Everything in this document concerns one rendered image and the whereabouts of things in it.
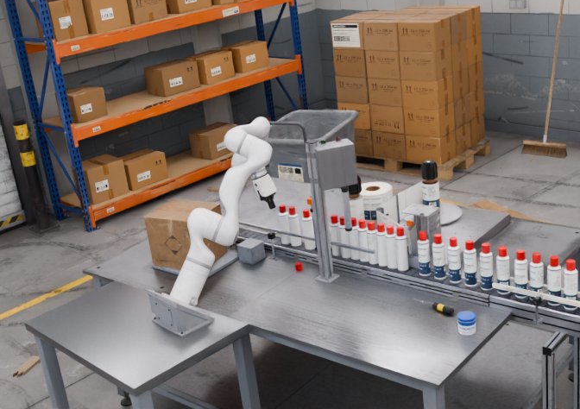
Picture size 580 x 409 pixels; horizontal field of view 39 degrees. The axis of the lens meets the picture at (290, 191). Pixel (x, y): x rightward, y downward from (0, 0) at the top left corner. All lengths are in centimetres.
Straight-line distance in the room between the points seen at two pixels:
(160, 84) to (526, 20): 350
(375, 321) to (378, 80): 419
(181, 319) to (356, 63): 440
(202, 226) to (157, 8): 416
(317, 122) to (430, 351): 392
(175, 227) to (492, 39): 510
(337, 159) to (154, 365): 117
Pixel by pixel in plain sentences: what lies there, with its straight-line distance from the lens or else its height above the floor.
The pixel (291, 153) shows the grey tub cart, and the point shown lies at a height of 68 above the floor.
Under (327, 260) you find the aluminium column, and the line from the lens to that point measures 378.
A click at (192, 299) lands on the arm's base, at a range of 357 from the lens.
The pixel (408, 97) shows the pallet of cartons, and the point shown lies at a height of 74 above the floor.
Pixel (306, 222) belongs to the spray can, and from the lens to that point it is 395.
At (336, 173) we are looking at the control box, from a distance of 359.
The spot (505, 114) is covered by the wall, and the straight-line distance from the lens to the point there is 853.
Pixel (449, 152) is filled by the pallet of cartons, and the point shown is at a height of 22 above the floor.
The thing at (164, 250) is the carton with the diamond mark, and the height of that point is 95.
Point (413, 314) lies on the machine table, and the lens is 348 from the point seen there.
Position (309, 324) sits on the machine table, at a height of 83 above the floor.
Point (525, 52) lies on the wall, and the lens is 825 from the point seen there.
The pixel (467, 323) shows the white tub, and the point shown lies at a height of 89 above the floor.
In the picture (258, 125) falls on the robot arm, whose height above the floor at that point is 157.
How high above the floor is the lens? 254
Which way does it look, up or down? 20 degrees down
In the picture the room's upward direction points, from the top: 7 degrees counter-clockwise
